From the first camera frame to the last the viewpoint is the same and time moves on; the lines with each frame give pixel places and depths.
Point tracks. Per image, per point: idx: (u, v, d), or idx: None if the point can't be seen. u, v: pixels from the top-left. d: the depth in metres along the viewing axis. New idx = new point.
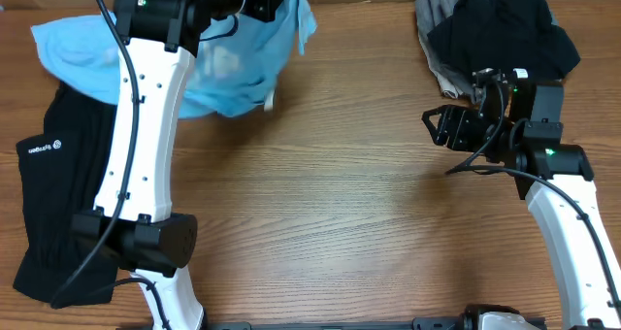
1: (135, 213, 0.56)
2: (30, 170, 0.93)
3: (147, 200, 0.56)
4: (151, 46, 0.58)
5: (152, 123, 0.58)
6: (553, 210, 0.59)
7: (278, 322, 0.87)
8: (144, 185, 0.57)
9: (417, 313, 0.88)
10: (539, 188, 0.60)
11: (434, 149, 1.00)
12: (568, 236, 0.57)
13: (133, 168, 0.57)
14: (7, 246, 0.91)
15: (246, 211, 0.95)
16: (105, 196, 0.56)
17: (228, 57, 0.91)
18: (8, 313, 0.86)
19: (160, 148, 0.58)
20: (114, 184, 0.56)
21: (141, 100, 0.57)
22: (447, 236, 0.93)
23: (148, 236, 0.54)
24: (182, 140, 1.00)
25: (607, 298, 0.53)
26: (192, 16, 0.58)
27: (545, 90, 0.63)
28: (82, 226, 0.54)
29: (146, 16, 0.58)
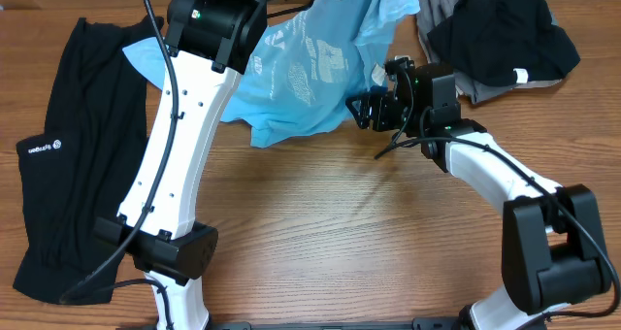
1: (155, 227, 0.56)
2: (30, 169, 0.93)
3: (173, 214, 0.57)
4: (202, 63, 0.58)
5: (189, 141, 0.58)
6: (463, 155, 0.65)
7: (278, 322, 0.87)
8: (170, 201, 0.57)
9: (417, 313, 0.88)
10: (450, 148, 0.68)
11: None
12: (480, 161, 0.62)
13: (163, 182, 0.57)
14: (7, 246, 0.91)
15: (246, 211, 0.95)
16: (131, 205, 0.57)
17: (326, 53, 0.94)
18: (8, 313, 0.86)
19: (191, 164, 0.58)
20: (140, 196, 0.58)
21: (179, 116, 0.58)
22: (445, 236, 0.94)
23: (166, 252, 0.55)
24: None
25: (524, 181, 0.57)
26: (245, 34, 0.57)
27: (440, 82, 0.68)
28: (103, 230, 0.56)
29: (197, 31, 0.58)
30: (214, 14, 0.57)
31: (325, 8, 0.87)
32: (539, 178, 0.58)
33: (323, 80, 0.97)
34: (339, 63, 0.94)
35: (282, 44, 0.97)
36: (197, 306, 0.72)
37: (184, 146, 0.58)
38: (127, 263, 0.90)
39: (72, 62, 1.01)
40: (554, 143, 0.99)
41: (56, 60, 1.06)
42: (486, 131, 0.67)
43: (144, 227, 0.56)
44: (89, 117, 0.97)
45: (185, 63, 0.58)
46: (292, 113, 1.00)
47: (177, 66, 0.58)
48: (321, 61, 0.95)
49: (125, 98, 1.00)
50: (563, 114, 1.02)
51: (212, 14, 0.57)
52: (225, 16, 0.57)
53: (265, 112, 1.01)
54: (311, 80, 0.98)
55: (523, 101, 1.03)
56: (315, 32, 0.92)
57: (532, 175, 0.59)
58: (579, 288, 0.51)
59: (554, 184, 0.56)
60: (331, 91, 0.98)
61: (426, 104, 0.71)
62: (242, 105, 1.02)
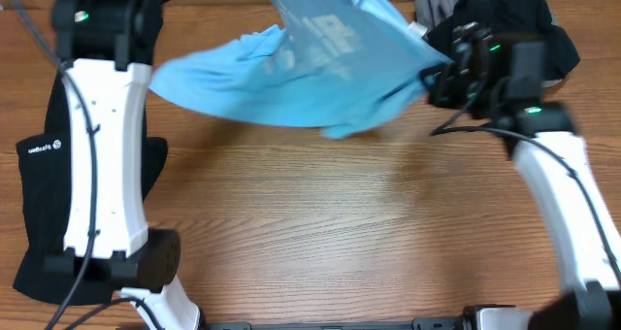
1: (108, 248, 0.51)
2: (29, 170, 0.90)
3: (120, 232, 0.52)
4: (101, 66, 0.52)
5: (112, 152, 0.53)
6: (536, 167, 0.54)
7: (278, 322, 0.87)
8: (114, 219, 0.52)
9: (417, 313, 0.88)
10: (527, 148, 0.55)
11: (434, 151, 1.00)
12: (559, 198, 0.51)
13: (99, 201, 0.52)
14: (8, 247, 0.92)
15: (245, 211, 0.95)
16: (77, 236, 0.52)
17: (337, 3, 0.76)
18: (8, 313, 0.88)
19: (123, 176, 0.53)
20: (81, 222, 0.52)
21: (95, 130, 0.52)
22: (445, 236, 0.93)
23: (125, 271, 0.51)
24: (182, 140, 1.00)
25: (603, 254, 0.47)
26: (140, 23, 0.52)
27: (526, 49, 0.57)
28: (54, 266, 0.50)
29: (85, 36, 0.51)
30: (102, 9, 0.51)
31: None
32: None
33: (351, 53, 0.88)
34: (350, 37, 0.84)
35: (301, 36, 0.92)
36: (183, 307, 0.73)
37: (113, 158, 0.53)
38: None
39: None
40: None
41: None
42: (579, 135, 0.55)
43: (96, 253, 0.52)
44: None
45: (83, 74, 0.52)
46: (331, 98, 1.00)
47: (76, 77, 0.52)
48: (330, 33, 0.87)
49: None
50: None
51: (98, 15, 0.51)
52: (116, 9, 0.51)
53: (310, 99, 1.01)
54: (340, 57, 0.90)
55: None
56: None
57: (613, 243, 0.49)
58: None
59: None
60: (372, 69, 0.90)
61: (503, 74, 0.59)
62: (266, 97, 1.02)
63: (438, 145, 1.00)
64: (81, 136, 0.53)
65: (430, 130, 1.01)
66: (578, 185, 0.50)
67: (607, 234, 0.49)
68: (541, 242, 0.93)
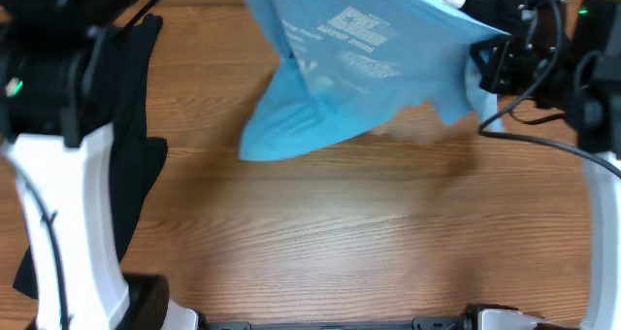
1: None
2: None
3: (94, 316, 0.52)
4: (46, 146, 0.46)
5: (75, 238, 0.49)
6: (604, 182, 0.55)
7: (278, 321, 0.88)
8: (94, 317, 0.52)
9: (417, 313, 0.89)
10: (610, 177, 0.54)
11: (434, 150, 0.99)
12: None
13: (68, 285, 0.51)
14: (8, 247, 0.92)
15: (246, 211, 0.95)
16: (49, 319, 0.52)
17: (345, 22, 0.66)
18: (10, 313, 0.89)
19: (89, 259, 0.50)
20: (52, 307, 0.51)
21: (52, 215, 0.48)
22: (445, 237, 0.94)
23: None
24: (182, 140, 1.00)
25: None
26: (88, 83, 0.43)
27: None
28: None
29: (23, 108, 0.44)
30: (40, 68, 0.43)
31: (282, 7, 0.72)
32: None
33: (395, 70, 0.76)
34: (373, 54, 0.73)
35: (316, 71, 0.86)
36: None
37: (75, 243, 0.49)
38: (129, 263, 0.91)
39: None
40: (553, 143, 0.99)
41: None
42: None
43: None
44: None
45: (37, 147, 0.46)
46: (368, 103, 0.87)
47: (20, 160, 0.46)
48: (351, 28, 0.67)
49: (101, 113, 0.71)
50: None
51: (36, 84, 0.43)
52: (52, 75, 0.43)
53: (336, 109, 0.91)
54: (375, 78, 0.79)
55: None
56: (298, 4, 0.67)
57: None
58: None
59: None
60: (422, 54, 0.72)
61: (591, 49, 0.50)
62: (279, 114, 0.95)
63: (438, 144, 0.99)
64: (37, 225, 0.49)
65: (432, 130, 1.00)
66: None
67: None
68: (541, 242, 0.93)
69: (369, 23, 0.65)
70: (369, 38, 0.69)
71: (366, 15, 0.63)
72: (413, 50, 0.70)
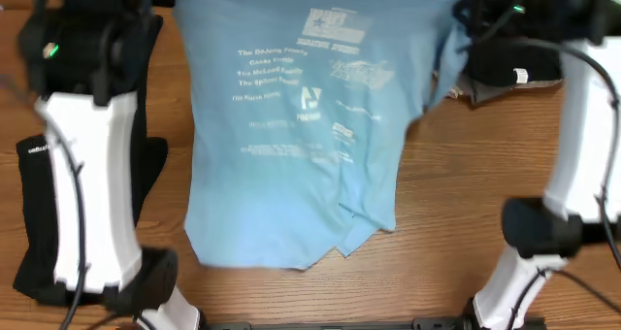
1: (99, 282, 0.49)
2: (30, 170, 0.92)
3: (108, 264, 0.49)
4: (79, 106, 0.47)
5: (98, 203, 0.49)
6: (585, 85, 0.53)
7: (278, 322, 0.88)
8: (104, 250, 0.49)
9: (417, 313, 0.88)
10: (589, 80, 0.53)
11: (433, 150, 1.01)
12: (589, 122, 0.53)
13: (87, 253, 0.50)
14: (7, 246, 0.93)
15: (227, 247, 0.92)
16: (94, 265, 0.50)
17: (317, 26, 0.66)
18: (8, 313, 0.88)
19: (115, 234, 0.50)
20: (70, 257, 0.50)
21: (79, 167, 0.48)
22: (446, 236, 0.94)
23: (119, 300, 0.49)
24: (181, 140, 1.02)
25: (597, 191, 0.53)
26: (116, 51, 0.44)
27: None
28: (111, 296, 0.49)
29: (59, 69, 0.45)
30: (73, 43, 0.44)
31: (236, 54, 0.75)
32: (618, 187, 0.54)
33: (386, 70, 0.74)
34: (358, 59, 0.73)
35: (323, 157, 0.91)
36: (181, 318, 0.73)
37: (96, 209, 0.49)
38: None
39: None
40: (553, 143, 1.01)
41: None
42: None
43: (88, 285, 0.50)
44: None
45: (62, 73, 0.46)
46: (384, 117, 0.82)
47: (58, 115, 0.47)
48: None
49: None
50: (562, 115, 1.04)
51: (68, 31, 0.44)
52: (86, 41, 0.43)
53: (359, 159, 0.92)
54: (374, 87, 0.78)
55: (522, 101, 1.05)
56: (269, 68, 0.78)
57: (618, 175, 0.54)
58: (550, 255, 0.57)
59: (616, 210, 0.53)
60: (392, 37, 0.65)
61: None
62: (333, 182, 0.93)
63: (439, 144, 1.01)
64: (64, 175, 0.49)
65: (431, 132, 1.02)
66: (616, 116, 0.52)
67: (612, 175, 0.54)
68: None
69: (338, 20, 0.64)
70: (343, 37, 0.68)
71: (330, 11, 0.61)
72: (385, 40, 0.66)
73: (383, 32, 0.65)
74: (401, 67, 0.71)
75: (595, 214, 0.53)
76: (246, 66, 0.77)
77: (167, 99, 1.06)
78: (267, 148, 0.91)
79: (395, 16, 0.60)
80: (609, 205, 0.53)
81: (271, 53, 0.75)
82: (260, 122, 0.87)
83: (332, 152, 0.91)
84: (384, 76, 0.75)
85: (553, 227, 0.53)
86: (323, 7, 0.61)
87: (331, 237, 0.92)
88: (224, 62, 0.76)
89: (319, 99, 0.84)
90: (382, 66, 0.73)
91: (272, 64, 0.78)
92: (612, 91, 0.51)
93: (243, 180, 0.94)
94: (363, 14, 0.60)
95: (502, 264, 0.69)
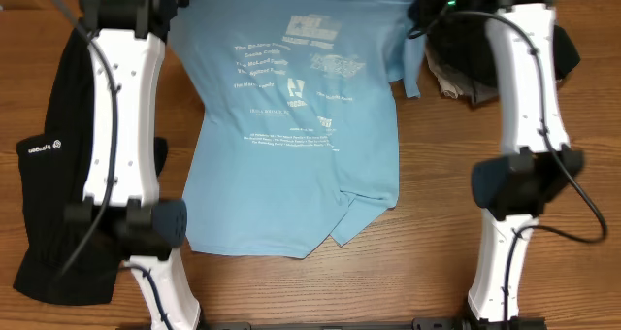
1: (125, 195, 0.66)
2: (30, 170, 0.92)
3: (134, 182, 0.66)
4: (121, 36, 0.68)
5: (129, 120, 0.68)
6: (507, 44, 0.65)
7: (278, 322, 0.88)
8: (129, 168, 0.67)
9: (417, 313, 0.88)
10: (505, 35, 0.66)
11: (433, 150, 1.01)
12: (518, 74, 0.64)
13: (119, 152, 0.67)
14: (7, 246, 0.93)
15: (222, 236, 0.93)
16: (121, 189, 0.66)
17: (297, 29, 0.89)
18: (8, 313, 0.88)
19: (142, 137, 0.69)
20: (100, 172, 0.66)
21: (117, 88, 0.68)
22: (445, 236, 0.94)
23: (139, 217, 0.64)
24: (181, 140, 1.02)
25: (539, 127, 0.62)
26: (156, 3, 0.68)
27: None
28: (132, 217, 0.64)
29: (109, 10, 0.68)
30: None
31: (232, 50, 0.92)
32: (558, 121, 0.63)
33: (357, 62, 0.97)
34: (333, 53, 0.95)
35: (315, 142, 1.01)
36: (186, 294, 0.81)
37: (128, 119, 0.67)
38: None
39: (71, 64, 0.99)
40: None
41: (55, 61, 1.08)
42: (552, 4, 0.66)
43: (114, 200, 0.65)
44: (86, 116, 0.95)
45: (112, 14, 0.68)
46: (363, 104, 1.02)
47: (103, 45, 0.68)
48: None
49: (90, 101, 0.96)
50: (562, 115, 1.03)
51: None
52: None
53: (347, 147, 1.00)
54: (347, 78, 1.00)
55: None
56: (260, 60, 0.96)
57: (553, 114, 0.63)
58: (521, 204, 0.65)
59: (561, 141, 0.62)
60: (353, 34, 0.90)
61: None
62: (325, 166, 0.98)
63: (439, 145, 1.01)
64: (105, 92, 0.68)
65: (431, 131, 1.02)
66: (536, 63, 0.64)
67: (549, 111, 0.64)
68: (540, 242, 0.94)
69: (316, 24, 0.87)
70: (322, 36, 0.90)
71: (308, 16, 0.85)
72: (350, 38, 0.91)
73: (348, 29, 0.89)
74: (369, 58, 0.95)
75: (541, 146, 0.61)
76: (243, 59, 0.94)
77: (167, 98, 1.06)
78: (266, 137, 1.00)
79: (354, 16, 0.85)
80: (551, 137, 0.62)
81: (262, 50, 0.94)
82: (258, 110, 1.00)
83: (320, 136, 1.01)
84: (356, 66, 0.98)
85: (506, 163, 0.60)
86: (298, 13, 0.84)
87: (328, 224, 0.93)
88: (218, 45, 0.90)
89: (305, 90, 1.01)
90: (353, 55, 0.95)
91: (263, 60, 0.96)
92: (530, 44, 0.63)
93: (239, 168, 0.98)
94: (334, 18, 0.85)
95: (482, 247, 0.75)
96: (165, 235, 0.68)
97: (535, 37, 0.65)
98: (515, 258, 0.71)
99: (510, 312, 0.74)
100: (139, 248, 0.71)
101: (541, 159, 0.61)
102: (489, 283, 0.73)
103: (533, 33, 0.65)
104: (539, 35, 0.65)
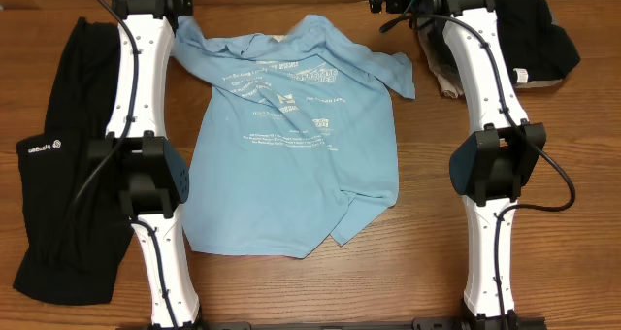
1: (141, 130, 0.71)
2: (30, 170, 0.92)
3: (148, 122, 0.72)
4: (144, 17, 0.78)
5: (147, 75, 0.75)
6: (462, 41, 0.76)
7: (278, 322, 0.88)
8: (146, 111, 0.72)
9: (417, 313, 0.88)
10: (455, 30, 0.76)
11: (434, 151, 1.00)
12: (471, 62, 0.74)
13: (136, 101, 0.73)
14: (7, 246, 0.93)
15: (221, 238, 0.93)
16: (138, 129, 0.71)
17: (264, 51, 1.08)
18: (8, 313, 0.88)
19: (157, 93, 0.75)
20: (121, 114, 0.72)
21: (139, 52, 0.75)
22: (445, 236, 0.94)
23: (153, 149, 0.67)
24: (182, 139, 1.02)
25: (498, 106, 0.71)
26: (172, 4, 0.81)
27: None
28: (149, 148, 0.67)
29: (133, 5, 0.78)
30: None
31: (220, 75, 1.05)
32: (514, 101, 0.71)
33: (328, 67, 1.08)
34: (303, 66, 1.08)
35: (310, 141, 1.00)
36: (187, 276, 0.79)
37: (146, 80, 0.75)
38: (128, 263, 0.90)
39: (71, 63, 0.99)
40: (554, 143, 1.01)
41: (55, 60, 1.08)
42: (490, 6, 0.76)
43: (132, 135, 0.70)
44: (88, 116, 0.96)
45: (135, 8, 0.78)
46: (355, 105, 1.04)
47: (130, 23, 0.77)
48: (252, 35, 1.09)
49: (92, 102, 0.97)
50: (562, 115, 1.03)
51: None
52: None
53: (344, 147, 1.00)
54: (332, 82, 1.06)
55: (523, 101, 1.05)
56: (246, 82, 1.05)
57: (509, 94, 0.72)
58: (496, 184, 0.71)
59: (520, 116, 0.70)
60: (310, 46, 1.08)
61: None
62: (324, 166, 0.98)
63: (439, 145, 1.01)
64: (128, 55, 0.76)
65: (431, 131, 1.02)
66: (486, 53, 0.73)
67: (505, 90, 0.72)
68: (541, 242, 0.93)
69: (277, 46, 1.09)
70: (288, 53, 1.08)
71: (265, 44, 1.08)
72: (312, 55, 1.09)
73: (307, 54, 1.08)
74: (338, 63, 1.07)
75: (504, 122, 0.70)
76: (233, 85, 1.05)
77: (166, 98, 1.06)
78: (267, 137, 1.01)
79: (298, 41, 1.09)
80: (512, 114, 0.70)
81: (243, 72, 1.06)
82: (259, 111, 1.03)
83: (315, 136, 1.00)
84: (332, 73, 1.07)
85: (473, 141, 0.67)
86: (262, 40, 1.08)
87: (328, 220, 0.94)
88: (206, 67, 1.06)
89: (296, 97, 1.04)
90: (322, 65, 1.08)
91: (249, 78, 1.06)
92: (479, 38, 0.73)
93: (238, 166, 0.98)
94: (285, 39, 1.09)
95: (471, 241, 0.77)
96: (176, 181, 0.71)
97: (484, 34, 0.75)
98: (501, 247, 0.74)
99: (506, 305, 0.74)
100: (147, 202, 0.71)
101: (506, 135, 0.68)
102: (480, 276, 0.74)
103: (482, 30, 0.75)
104: (486, 33, 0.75)
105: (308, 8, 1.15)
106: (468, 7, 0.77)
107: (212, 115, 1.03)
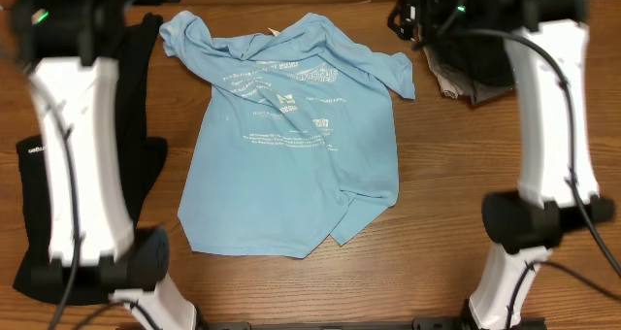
1: (95, 251, 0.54)
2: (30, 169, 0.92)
3: (104, 235, 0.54)
4: (66, 65, 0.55)
5: (85, 159, 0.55)
6: (533, 71, 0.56)
7: (278, 322, 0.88)
8: (96, 224, 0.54)
9: (416, 313, 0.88)
10: (529, 53, 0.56)
11: (433, 150, 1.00)
12: (540, 97, 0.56)
13: (81, 214, 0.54)
14: (8, 246, 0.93)
15: (222, 238, 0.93)
16: (87, 240, 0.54)
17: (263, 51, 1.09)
18: (9, 313, 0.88)
19: (102, 181, 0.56)
20: (64, 229, 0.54)
21: (69, 129, 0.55)
22: (445, 237, 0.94)
23: (115, 273, 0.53)
24: (181, 140, 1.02)
25: (566, 175, 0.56)
26: (101, 18, 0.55)
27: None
28: (112, 273, 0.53)
29: (45, 34, 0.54)
30: (61, 16, 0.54)
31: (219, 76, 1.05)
32: (587, 169, 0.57)
33: (328, 67, 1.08)
34: (302, 66, 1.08)
35: (310, 141, 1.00)
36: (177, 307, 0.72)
37: (87, 179, 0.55)
38: None
39: None
40: None
41: None
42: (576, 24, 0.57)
43: (83, 258, 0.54)
44: None
45: (48, 41, 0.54)
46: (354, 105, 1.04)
47: (46, 79, 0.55)
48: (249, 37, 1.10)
49: None
50: None
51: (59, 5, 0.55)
52: (76, 11, 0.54)
53: (343, 147, 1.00)
54: (332, 82, 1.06)
55: None
56: (246, 84, 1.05)
57: (583, 156, 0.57)
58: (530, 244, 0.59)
59: (590, 189, 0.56)
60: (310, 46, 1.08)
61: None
62: (324, 166, 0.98)
63: (438, 144, 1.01)
64: (52, 139, 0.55)
65: (431, 131, 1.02)
66: (564, 94, 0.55)
67: (578, 155, 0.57)
68: None
69: (277, 48, 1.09)
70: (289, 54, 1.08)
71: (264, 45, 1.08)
72: (311, 56, 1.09)
73: (306, 54, 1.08)
74: (337, 63, 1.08)
75: (568, 197, 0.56)
76: (232, 85, 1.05)
77: (166, 98, 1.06)
78: (267, 137, 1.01)
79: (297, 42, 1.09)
80: (580, 184, 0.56)
81: (242, 73, 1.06)
82: (259, 112, 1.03)
83: (315, 135, 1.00)
84: (333, 73, 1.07)
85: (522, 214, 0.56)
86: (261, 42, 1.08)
87: (326, 220, 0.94)
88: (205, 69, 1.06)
89: (296, 98, 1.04)
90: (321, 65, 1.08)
91: (248, 78, 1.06)
92: (558, 73, 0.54)
93: (237, 168, 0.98)
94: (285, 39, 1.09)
95: (490, 264, 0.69)
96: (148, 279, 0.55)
97: (564, 64, 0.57)
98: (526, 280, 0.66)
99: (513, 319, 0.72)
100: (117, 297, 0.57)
101: (568, 213, 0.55)
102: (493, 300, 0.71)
103: (562, 59, 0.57)
104: (569, 63, 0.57)
105: (308, 8, 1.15)
106: (549, 17, 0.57)
107: (212, 115, 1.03)
